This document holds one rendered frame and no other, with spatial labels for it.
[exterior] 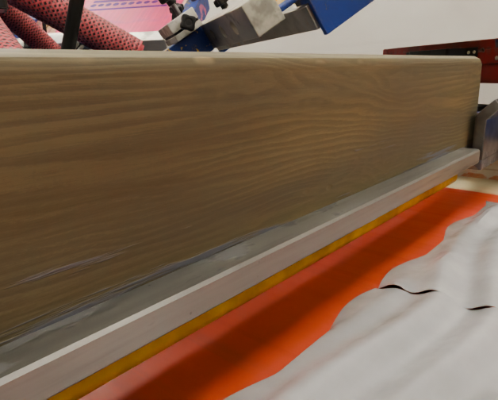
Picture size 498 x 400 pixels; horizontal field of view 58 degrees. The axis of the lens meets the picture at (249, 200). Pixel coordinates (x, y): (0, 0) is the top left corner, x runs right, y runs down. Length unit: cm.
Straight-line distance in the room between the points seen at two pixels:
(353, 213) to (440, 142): 14
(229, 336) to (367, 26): 233
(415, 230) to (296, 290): 11
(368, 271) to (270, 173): 9
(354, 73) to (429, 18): 213
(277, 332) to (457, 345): 6
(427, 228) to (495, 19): 198
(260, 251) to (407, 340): 6
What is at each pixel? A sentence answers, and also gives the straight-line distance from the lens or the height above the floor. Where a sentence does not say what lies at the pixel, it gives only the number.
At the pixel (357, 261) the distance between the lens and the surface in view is 25.
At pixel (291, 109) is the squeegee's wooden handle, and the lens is 17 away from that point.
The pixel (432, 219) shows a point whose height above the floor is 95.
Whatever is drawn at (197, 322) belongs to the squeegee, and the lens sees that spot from 17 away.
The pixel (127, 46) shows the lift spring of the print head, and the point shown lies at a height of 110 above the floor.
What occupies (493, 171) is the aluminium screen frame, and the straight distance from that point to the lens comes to 45.
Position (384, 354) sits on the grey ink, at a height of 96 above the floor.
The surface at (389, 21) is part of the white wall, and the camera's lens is 242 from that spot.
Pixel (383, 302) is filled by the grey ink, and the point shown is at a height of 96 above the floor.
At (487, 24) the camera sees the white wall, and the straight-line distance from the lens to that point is 226.
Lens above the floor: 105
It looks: 16 degrees down
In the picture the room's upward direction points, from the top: 2 degrees counter-clockwise
